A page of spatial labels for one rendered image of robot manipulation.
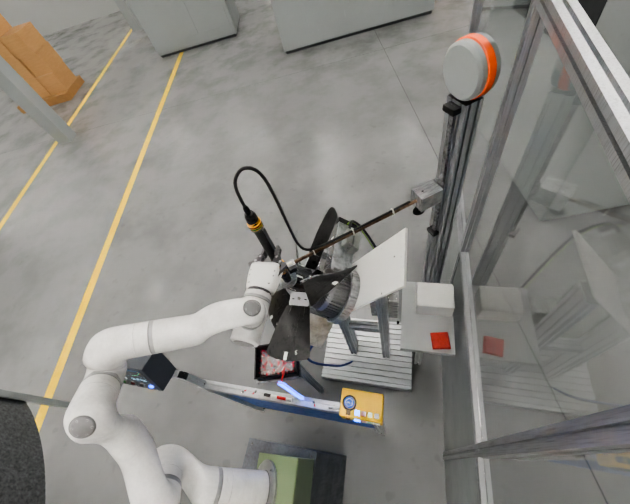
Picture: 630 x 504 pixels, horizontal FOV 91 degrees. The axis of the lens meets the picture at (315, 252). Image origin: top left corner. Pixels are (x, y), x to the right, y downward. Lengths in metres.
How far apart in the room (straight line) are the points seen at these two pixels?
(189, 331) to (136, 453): 0.40
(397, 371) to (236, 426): 1.22
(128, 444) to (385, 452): 1.64
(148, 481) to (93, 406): 0.32
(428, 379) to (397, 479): 0.63
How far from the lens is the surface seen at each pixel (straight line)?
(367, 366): 2.36
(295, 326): 1.32
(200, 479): 1.31
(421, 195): 1.23
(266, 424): 2.54
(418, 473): 2.37
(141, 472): 1.19
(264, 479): 1.38
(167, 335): 0.92
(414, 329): 1.61
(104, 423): 1.02
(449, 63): 1.07
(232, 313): 0.84
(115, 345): 0.95
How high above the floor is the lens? 2.37
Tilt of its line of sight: 54 degrees down
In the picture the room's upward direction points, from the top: 21 degrees counter-clockwise
